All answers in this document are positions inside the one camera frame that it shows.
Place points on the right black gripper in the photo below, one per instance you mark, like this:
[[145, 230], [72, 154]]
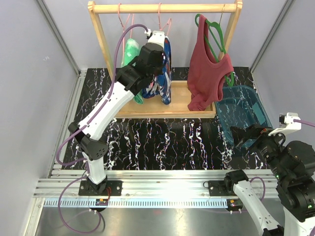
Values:
[[254, 131]]

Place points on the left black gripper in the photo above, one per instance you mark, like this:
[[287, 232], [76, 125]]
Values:
[[159, 71]]

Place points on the blue red white trousers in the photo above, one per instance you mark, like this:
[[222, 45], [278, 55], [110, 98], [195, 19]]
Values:
[[162, 83]]

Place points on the pink wire hanger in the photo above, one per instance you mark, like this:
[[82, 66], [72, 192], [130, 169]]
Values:
[[166, 28], [124, 25]]

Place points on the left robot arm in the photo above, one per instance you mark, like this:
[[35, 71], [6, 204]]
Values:
[[129, 81]]

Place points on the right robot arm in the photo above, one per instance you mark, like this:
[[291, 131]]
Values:
[[293, 167]]

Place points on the green tie-dye trousers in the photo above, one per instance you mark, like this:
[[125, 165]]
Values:
[[130, 51]]

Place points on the teal transparent plastic basin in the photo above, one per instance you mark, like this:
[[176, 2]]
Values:
[[240, 107]]

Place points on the wooden clothes rack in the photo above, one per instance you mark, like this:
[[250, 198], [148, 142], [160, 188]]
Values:
[[153, 108]]

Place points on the maroon tank top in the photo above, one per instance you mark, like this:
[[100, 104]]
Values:
[[207, 74]]

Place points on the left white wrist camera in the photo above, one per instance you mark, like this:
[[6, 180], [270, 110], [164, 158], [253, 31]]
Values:
[[156, 37]]

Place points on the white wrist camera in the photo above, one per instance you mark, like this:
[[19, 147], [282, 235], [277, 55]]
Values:
[[156, 37], [287, 124]]

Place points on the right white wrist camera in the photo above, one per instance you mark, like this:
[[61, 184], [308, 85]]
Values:
[[287, 124]]

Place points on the aluminium mounting rail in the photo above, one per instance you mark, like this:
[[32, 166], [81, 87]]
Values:
[[139, 189]]

